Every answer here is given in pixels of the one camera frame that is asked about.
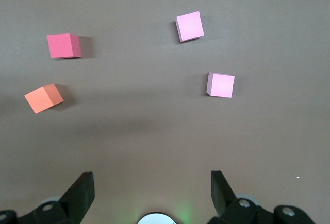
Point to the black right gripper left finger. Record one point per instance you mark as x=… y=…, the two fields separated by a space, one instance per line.
x=77 y=198

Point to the orange foam block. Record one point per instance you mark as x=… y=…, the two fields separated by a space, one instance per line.
x=42 y=99

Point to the red foam block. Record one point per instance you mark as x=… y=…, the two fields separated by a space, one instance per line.
x=62 y=45

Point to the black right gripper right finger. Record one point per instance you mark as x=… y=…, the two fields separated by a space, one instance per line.
x=221 y=198

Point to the light pink foam block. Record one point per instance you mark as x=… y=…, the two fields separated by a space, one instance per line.
x=190 y=26
x=221 y=85

